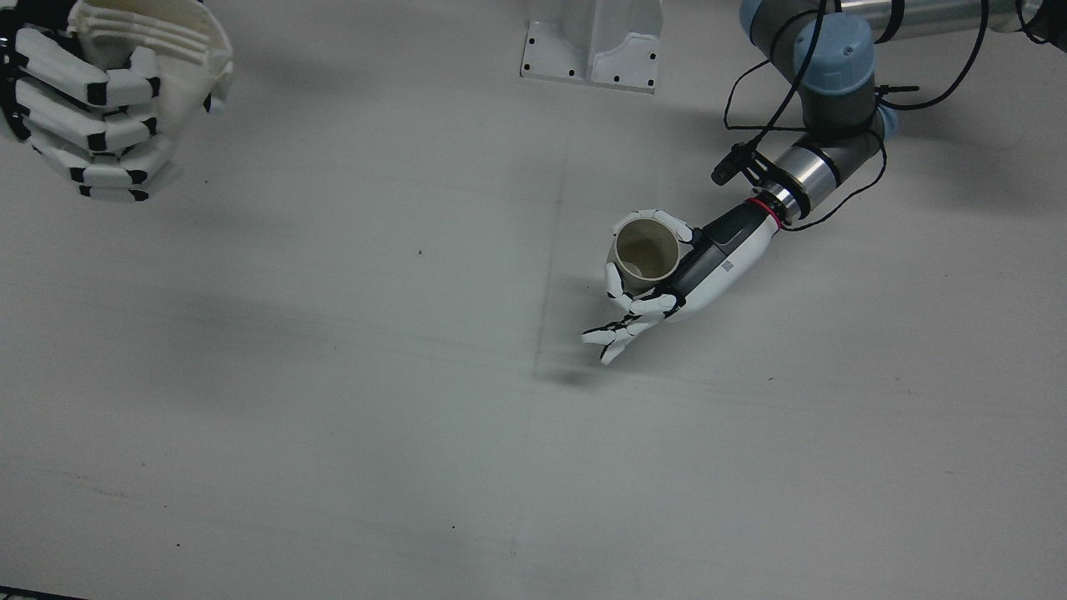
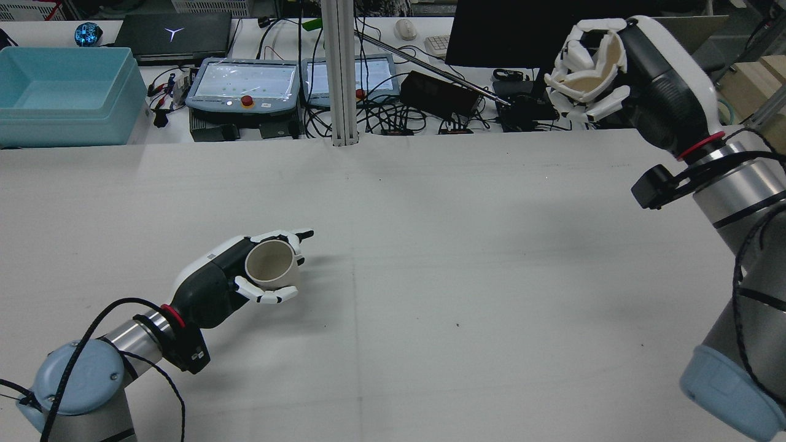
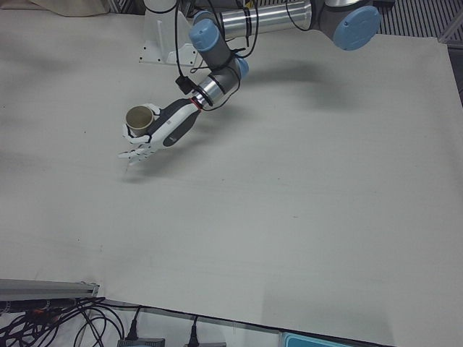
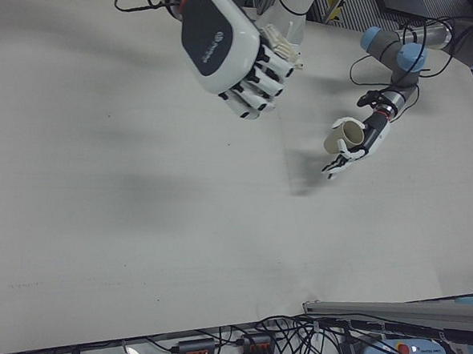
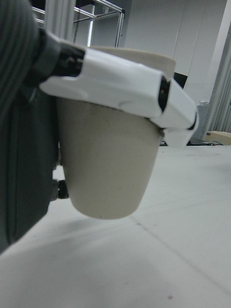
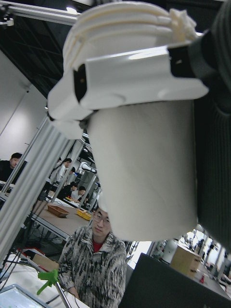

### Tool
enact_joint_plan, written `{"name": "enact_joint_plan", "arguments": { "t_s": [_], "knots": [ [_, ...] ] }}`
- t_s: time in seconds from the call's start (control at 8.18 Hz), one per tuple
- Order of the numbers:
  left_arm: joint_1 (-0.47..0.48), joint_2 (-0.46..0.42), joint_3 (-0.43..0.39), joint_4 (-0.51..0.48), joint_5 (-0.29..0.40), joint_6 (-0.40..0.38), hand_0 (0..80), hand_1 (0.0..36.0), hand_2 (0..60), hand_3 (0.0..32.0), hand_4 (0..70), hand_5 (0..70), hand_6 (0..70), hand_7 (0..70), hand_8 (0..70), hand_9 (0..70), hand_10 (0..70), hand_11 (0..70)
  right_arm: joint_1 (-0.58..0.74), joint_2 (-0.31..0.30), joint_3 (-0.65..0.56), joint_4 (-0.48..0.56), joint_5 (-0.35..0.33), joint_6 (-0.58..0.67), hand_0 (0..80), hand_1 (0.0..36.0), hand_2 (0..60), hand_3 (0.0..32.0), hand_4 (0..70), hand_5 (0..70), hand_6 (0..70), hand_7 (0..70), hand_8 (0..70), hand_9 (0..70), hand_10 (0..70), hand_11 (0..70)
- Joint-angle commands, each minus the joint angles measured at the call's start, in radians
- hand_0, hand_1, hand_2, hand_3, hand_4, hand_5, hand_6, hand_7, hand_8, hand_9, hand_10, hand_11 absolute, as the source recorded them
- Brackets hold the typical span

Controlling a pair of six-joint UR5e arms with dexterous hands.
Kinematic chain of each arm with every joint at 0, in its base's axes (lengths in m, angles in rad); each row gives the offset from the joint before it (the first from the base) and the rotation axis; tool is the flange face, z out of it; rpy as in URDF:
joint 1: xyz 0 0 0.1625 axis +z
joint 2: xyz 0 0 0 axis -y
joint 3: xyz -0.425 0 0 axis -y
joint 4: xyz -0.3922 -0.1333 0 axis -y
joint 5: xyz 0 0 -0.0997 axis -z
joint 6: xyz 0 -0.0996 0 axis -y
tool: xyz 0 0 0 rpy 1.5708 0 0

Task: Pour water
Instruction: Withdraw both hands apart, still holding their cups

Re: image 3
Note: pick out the aluminium extrusion rail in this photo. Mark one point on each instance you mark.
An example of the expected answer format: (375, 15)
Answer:
(47, 287)

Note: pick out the beige paper cup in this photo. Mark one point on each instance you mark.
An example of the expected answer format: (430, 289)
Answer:
(139, 119)

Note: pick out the black ribbed grille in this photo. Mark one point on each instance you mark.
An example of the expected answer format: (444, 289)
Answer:
(423, 18)

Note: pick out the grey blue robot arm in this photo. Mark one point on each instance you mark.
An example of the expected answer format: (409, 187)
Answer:
(260, 16)

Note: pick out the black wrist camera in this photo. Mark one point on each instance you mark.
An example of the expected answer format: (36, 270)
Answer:
(184, 85)

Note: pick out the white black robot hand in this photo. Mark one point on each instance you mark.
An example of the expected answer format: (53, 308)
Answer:
(173, 124)

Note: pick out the grey power adapter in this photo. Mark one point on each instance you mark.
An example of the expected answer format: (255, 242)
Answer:
(141, 342)
(204, 344)

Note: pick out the beige cloth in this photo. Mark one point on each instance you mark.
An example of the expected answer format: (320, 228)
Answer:
(68, 6)

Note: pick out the teal plastic bin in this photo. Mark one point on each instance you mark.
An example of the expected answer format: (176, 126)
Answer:
(336, 341)

